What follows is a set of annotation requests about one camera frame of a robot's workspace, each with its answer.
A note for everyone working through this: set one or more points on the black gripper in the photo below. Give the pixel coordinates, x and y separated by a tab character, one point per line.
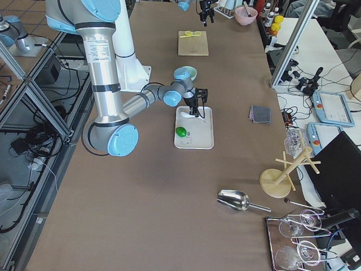
205	16
189	100

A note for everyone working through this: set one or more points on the white ceramic spoon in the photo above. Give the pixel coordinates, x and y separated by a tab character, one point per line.
188	116

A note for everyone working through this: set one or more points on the pink bowl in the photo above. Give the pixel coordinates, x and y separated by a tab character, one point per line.
242	17

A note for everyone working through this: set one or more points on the mint green bowl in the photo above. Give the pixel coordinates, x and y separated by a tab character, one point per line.
192	71

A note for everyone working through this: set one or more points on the cream rabbit tray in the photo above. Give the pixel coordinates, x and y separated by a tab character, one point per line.
199	132

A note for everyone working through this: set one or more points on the green lime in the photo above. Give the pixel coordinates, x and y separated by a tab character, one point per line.
181	131

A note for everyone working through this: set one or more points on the yellow plastic knife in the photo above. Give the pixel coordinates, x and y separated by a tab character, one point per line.
191	35

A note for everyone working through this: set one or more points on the wooden cutting board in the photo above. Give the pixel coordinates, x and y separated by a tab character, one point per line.
193	46

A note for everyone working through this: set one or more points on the grey folded cloth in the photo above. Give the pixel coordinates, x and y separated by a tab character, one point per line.
259	114

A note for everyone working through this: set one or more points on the metal scoop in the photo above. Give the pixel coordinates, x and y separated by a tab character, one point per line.
237	200

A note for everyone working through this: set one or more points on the wooden cup tree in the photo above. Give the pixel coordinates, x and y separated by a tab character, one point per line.
277	183

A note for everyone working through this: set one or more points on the teach pendant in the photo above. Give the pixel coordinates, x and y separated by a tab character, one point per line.
321	134
332	108

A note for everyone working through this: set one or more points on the black monitor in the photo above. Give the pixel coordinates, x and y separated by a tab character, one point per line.
338	180

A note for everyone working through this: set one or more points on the wine glass rack tray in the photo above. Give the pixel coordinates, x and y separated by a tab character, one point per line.
292	241

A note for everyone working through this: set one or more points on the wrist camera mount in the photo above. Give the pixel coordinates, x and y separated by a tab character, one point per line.
202	94

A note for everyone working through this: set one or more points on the white wire rack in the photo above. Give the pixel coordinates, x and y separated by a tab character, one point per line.
226	8

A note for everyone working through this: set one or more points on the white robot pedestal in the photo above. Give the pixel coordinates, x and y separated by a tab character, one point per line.
132	75

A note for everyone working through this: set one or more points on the aluminium frame post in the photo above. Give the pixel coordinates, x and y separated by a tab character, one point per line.
293	41

